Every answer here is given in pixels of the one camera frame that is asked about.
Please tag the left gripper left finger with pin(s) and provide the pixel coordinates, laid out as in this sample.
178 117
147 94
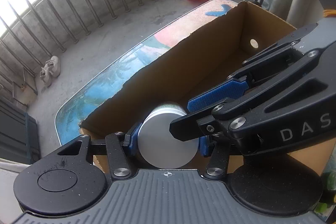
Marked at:
116 154

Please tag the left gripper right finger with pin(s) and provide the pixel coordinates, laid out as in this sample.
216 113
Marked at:
218 149

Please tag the white lidded supplement bottle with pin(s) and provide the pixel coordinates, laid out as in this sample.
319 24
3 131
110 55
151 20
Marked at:
156 144

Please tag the beach print table mat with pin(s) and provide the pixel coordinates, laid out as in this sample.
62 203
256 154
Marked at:
111 79

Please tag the dark grey storage cabinet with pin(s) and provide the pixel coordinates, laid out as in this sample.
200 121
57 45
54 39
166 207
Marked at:
19 139

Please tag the large cardboard box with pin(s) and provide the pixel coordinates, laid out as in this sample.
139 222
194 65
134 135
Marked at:
196 62

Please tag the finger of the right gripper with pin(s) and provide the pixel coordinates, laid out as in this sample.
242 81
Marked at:
293 110
263 66

